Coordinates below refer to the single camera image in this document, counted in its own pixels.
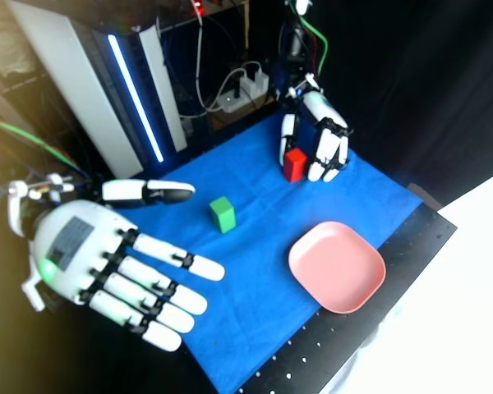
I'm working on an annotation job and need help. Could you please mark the pink plate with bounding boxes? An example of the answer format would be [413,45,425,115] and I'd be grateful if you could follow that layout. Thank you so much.
[288,221,387,315]

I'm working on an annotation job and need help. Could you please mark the white power strip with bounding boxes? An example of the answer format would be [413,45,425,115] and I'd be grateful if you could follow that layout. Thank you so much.
[217,67,270,114]

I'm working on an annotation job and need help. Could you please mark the white cable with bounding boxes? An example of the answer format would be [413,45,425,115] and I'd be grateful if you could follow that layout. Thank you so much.
[180,11,266,121]

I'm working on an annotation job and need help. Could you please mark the green block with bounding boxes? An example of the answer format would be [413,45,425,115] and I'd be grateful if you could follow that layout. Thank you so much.
[209,195,237,235]

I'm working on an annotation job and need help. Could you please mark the red block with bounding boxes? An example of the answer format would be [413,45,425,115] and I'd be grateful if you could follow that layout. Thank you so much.
[283,148,309,183]

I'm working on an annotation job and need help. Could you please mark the white tower with blue light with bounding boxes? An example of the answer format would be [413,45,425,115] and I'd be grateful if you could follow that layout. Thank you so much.
[6,0,189,180]

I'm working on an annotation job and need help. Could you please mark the blue cloth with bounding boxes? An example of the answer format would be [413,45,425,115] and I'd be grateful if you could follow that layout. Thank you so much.
[121,109,423,394]

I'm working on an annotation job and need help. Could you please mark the green ethernet cable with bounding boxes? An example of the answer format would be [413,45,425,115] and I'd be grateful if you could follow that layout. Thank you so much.
[0,116,85,176]

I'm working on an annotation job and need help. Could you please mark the beige fabric bundle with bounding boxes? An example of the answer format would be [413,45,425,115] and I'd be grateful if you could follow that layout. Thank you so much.
[0,7,37,78]

